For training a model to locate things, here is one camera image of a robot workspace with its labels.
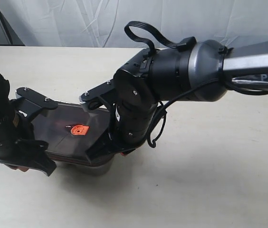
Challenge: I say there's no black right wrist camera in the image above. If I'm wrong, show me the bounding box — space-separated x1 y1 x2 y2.
79 79 117 112

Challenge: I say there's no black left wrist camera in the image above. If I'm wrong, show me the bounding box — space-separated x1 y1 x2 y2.
15 87 58 119

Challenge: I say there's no grey wrinkled backdrop curtain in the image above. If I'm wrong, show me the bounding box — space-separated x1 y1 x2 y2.
0 0 268 48

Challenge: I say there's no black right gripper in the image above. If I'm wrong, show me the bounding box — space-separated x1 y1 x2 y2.
86 102 164 162

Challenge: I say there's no transparent dark lunch box lid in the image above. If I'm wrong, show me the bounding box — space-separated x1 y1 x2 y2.
32 102 114 169

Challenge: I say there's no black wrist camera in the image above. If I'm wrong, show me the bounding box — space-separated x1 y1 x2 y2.
79 79 117 112
15 87 58 119

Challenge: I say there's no stainless steel lunch box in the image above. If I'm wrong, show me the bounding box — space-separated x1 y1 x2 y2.
54 156 114 177

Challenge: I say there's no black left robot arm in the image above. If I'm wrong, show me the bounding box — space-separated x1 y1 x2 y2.
0 74 114 176

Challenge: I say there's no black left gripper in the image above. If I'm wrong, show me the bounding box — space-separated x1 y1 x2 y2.
0 98 55 176

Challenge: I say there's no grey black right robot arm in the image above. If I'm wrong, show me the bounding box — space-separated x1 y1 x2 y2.
80 37 268 162

